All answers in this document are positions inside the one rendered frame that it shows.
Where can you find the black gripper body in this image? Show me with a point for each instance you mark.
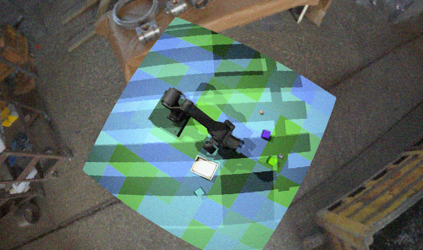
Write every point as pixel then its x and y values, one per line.
pixel 209 147

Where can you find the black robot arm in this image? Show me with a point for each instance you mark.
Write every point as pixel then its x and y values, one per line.
pixel 219 131

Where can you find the small teal block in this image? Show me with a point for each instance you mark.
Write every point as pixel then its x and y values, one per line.
pixel 199 192

